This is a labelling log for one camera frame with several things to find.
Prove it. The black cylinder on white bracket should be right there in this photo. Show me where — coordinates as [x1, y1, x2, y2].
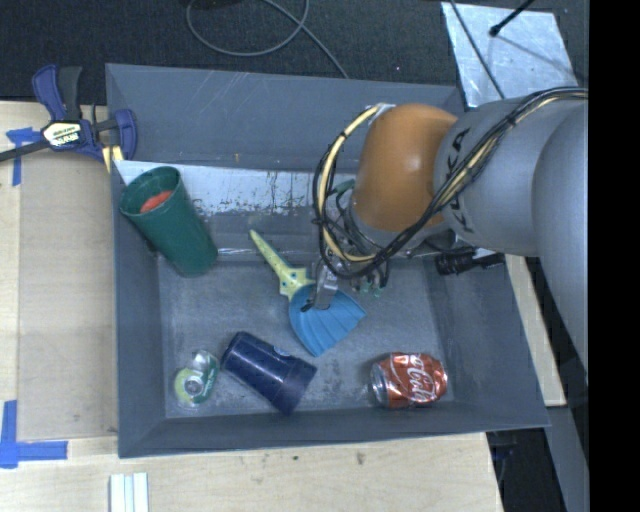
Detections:
[433, 246, 507, 277]

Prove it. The blue and yellow toy shovel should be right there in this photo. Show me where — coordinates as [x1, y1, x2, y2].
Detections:
[248, 228, 368, 359]

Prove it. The red-orange small item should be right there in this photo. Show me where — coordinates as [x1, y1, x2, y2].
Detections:
[139, 189, 175, 215]

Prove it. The green and silver crushed can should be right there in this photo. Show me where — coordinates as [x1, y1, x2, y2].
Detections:
[172, 349, 222, 409]

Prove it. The dark blue plastic cup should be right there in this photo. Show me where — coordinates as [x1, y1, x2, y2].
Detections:
[219, 330, 319, 417]

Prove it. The dark green plastic cup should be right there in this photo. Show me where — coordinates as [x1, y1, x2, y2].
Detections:
[118, 165, 220, 278]

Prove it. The red crushed soda can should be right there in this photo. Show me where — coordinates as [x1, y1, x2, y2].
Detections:
[368, 351, 449, 411]

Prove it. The grey metal bin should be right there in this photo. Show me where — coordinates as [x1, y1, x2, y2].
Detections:
[104, 62, 552, 459]

